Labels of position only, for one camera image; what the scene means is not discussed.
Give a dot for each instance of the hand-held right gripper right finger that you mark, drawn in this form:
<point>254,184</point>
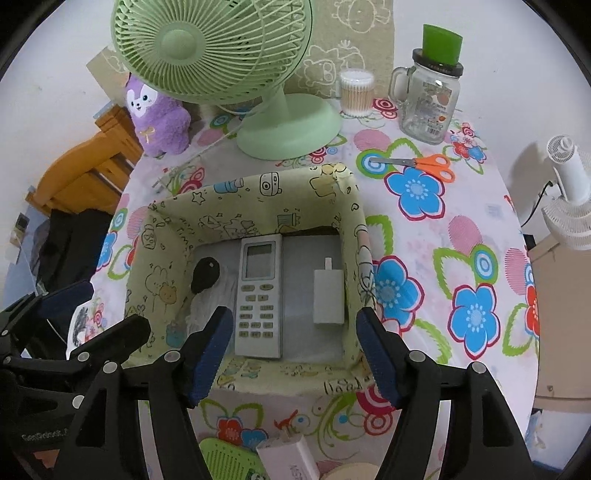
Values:
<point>378,360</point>

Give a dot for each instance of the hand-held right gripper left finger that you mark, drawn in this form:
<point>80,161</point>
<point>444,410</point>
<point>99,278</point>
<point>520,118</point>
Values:
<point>210,360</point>

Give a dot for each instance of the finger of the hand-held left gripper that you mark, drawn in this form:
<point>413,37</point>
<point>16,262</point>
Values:
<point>64,297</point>
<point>124,339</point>

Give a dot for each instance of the cartoon print storage box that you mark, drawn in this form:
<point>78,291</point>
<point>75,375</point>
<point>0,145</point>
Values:
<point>157,286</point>

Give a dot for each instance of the white remote control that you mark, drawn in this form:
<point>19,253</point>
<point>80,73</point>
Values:
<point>258,314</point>

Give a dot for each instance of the small white charger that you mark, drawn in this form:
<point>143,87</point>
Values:
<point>328,300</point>

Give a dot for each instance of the black round object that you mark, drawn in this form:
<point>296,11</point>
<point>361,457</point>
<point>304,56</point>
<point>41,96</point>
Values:
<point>205,274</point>

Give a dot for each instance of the green perforated case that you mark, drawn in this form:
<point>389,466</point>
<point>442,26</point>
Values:
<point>221,461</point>

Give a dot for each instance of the cream round compact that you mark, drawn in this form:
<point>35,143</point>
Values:
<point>351,473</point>

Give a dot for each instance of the white power adapter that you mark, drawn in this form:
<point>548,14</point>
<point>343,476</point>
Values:
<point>291,461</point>

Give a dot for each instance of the white printed bag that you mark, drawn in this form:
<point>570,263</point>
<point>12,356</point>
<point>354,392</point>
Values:
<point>85,323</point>

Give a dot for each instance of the black clothing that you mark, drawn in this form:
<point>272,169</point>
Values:
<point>64,249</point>

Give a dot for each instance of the wooden chair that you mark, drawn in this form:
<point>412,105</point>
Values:
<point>78,170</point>

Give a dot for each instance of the floral tablecloth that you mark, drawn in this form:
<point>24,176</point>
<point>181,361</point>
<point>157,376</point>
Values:
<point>461,258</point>

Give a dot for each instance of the purple plush toy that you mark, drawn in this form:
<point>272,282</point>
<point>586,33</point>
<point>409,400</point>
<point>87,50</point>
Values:
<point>159,124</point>

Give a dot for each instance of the glass mug jar green lid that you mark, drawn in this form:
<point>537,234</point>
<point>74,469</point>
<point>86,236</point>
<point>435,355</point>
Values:
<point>425,110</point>

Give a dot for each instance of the white circulator fan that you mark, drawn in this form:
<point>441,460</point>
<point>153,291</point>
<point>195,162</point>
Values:
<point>570,184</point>

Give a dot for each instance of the clear cotton swab jar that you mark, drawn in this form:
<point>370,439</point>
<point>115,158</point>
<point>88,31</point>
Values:
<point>356,97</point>

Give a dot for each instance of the green desk fan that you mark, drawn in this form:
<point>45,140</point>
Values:
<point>184,46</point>

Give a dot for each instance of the wall socket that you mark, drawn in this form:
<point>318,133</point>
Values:
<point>21,222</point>

